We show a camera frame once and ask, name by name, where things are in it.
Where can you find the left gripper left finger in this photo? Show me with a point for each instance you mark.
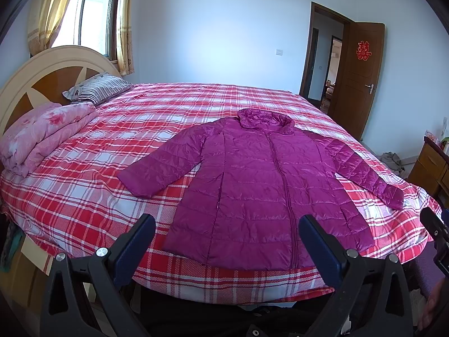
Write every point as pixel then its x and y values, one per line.
pixel 66 309

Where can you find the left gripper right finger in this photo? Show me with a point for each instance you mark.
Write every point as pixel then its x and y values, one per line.
pixel 371 296

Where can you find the magenta quilted down jacket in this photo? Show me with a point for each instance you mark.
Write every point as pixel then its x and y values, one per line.
pixel 257 175

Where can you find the right hand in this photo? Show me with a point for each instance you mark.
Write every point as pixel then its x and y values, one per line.
pixel 428 312

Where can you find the wooden dresser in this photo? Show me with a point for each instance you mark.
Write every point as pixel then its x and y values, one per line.
pixel 431 172

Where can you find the grey bag on floor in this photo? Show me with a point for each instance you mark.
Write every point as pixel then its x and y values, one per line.
pixel 393 162

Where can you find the red white plaid bedsheet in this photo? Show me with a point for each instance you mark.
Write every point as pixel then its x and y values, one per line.
pixel 74 203

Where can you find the pink floral folded quilt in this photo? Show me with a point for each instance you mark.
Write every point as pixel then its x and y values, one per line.
pixel 39 132

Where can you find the brown wooden door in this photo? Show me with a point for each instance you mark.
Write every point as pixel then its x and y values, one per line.
pixel 352 106

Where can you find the red double happiness sticker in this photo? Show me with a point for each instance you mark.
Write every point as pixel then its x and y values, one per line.
pixel 363 50

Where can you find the striped grey pillow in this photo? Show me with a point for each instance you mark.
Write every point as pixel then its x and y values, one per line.
pixel 97 89

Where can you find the cream brown wooden headboard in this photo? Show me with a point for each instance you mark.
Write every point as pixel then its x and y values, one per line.
pixel 45 76

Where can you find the right yellow curtain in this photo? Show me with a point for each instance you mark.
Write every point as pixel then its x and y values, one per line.
pixel 124 52

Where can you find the yellow curtain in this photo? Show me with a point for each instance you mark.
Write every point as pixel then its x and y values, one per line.
pixel 124 52
pixel 44 23

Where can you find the left yellow curtain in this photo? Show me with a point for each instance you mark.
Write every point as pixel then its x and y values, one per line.
pixel 44 23

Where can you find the silver door handle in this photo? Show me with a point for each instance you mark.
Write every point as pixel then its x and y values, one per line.
pixel 370 88

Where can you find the brown door frame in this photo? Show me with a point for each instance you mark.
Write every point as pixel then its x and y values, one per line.
pixel 328 43

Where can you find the window with metal frame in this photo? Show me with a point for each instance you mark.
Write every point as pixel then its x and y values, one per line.
pixel 90 23

